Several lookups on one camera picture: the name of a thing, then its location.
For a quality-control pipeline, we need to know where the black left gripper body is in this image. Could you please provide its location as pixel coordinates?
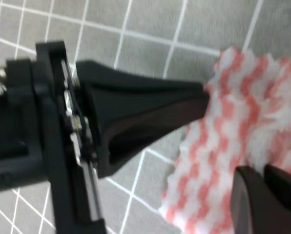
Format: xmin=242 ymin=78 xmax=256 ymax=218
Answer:
xmin=0 ymin=41 xmax=106 ymax=234

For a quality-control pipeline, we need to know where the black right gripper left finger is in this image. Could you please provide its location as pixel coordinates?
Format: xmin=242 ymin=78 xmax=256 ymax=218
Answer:
xmin=230 ymin=166 xmax=291 ymax=234

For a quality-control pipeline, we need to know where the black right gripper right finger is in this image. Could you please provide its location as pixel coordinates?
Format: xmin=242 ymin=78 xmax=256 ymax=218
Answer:
xmin=264 ymin=165 xmax=291 ymax=210

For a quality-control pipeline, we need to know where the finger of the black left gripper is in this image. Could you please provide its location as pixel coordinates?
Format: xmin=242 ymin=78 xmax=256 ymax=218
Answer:
xmin=97 ymin=114 xmax=204 ymax=178
xmin=76 ymin=60 xmax=209 ymax=136

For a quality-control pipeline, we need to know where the pink white wavy towel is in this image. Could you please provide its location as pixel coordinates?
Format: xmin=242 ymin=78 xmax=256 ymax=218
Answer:
xmin=159 ymin=47 xmax=291 ymax=234

